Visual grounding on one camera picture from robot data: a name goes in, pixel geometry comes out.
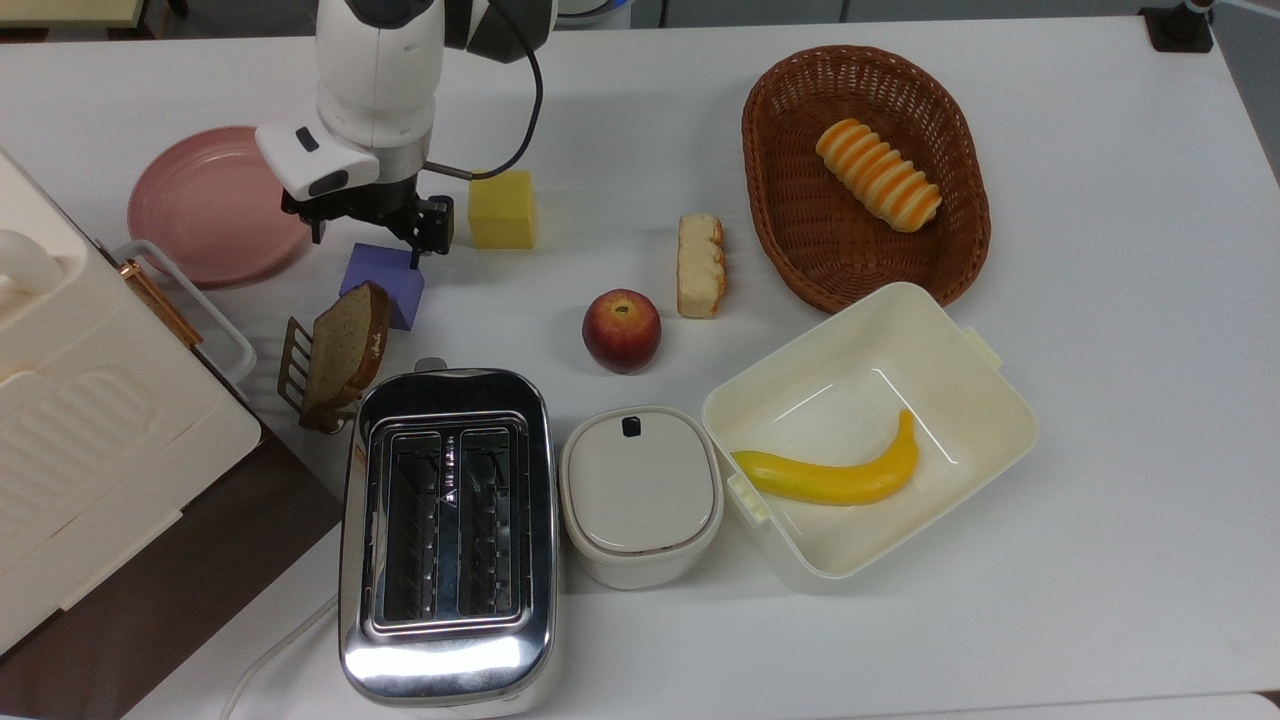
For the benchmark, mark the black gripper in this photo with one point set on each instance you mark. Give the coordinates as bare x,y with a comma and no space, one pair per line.
370,205

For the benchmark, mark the purple cube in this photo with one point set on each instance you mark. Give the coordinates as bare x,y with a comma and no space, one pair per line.
385,285

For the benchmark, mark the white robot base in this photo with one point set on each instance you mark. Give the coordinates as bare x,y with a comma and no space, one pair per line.
600,10

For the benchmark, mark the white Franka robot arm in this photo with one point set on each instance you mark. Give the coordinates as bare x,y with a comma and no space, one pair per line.
375,70

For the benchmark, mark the yellow cube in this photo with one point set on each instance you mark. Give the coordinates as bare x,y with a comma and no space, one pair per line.
502,210

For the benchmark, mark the pink plate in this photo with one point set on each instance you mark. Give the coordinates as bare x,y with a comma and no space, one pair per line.
200,200

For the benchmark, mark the brown bread slice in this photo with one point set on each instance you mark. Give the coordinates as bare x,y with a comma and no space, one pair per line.
345,345

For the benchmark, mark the brown metal toast rack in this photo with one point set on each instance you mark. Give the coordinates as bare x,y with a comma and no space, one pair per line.
293,360

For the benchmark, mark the copper latch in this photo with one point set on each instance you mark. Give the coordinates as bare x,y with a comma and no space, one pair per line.
160,303

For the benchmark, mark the red apple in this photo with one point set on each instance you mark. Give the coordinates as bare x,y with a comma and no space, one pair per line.
622,332

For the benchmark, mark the small sandwich bread piece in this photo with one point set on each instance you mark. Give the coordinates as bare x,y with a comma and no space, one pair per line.
700,268

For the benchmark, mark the small white lidded container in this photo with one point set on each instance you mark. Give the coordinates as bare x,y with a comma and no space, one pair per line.
640,490

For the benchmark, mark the yellow side table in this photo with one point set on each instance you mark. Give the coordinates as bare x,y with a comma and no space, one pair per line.
60,10

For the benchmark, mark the chrome two-slot toaster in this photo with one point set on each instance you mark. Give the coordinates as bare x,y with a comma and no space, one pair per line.
450,660

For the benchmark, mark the brown wicker basket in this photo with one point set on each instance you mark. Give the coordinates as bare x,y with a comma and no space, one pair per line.
800,200

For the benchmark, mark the orange striped bread roll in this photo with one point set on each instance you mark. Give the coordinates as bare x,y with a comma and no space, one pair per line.
878,175

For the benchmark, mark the cream open plastic box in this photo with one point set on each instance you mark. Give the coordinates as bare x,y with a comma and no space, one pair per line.
860,400

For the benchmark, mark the yellow banana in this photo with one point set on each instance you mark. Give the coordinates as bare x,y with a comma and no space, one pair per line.
830,483

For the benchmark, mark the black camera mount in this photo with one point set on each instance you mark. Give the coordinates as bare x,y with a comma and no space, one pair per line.
1178,28

